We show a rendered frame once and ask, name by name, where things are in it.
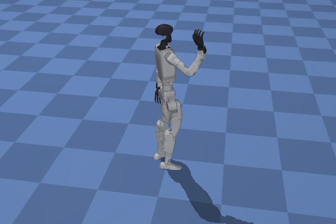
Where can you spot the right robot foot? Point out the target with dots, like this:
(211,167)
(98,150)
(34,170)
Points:
(172,166)

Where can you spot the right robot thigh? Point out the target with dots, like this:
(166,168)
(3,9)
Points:
(174,106)

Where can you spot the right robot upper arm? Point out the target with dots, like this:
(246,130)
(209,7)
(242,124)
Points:
(172,59)

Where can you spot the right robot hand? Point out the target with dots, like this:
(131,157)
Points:
(199,40)

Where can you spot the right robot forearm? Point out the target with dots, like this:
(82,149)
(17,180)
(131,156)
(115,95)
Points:
(196,64)

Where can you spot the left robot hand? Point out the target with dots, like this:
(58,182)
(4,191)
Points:
(156,94)

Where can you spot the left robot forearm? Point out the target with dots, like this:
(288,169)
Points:
(158,80)

